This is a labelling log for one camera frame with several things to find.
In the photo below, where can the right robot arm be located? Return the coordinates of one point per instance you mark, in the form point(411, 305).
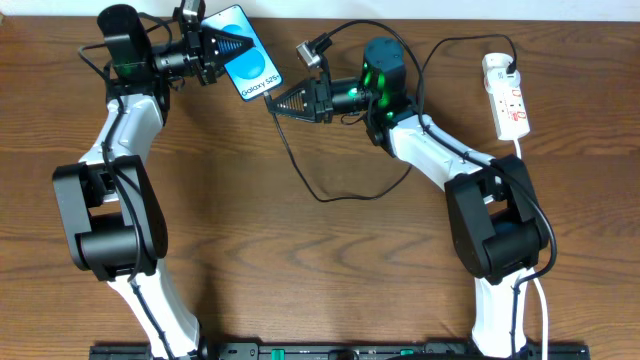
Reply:
point(497, 225)

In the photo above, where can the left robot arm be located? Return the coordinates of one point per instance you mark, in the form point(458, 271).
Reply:
point(112, 219)

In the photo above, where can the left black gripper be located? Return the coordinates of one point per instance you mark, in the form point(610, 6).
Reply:
point(204, 57)

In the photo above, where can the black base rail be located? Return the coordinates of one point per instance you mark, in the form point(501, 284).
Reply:
point(429, 350)

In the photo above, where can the white charger plug adapter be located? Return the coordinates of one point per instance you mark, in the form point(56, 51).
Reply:
point(499, 67)

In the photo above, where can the blue Samsung smartphone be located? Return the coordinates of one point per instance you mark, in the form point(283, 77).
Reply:
point(254, 72)

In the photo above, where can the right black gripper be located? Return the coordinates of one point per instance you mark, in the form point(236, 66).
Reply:
point(318, 101)

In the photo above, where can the white power strip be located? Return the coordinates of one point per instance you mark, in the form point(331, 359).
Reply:
point(507, 104)

